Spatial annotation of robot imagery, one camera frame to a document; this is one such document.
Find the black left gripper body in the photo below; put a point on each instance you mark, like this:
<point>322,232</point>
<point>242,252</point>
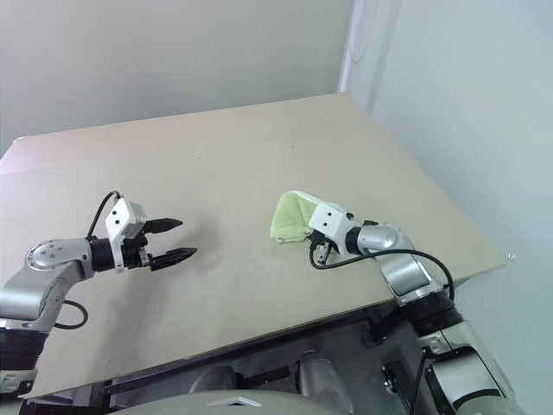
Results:
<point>136,255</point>

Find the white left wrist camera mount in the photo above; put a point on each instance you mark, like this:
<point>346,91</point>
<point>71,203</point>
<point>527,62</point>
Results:
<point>123,218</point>

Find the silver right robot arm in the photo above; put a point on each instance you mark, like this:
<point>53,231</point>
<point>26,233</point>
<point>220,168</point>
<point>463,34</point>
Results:
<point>406,268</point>

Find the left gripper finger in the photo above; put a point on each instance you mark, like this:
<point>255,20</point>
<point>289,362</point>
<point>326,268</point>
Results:
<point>164,225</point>
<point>175,256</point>

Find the grey rounded shape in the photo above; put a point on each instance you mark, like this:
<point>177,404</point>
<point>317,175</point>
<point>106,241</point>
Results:
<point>324,376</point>
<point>214,380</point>

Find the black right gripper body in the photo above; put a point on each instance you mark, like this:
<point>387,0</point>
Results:
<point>322,248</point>

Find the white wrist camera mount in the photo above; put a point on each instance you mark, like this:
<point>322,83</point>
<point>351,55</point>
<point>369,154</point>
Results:
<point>330,222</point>
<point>123,218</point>

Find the light green towel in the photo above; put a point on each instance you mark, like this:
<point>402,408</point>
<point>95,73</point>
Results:
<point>289,216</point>

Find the black metal table frame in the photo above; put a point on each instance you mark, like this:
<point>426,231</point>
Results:
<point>259,350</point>

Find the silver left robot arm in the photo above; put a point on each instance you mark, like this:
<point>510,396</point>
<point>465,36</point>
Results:
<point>56,259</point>

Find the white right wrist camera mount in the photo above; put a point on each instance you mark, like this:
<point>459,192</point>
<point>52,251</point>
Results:
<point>330,222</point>

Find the small black bracket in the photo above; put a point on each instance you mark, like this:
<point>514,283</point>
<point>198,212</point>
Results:
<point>389,378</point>

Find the grey robot torso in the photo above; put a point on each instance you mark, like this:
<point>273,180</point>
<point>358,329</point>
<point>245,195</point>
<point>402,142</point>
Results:
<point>242,402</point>

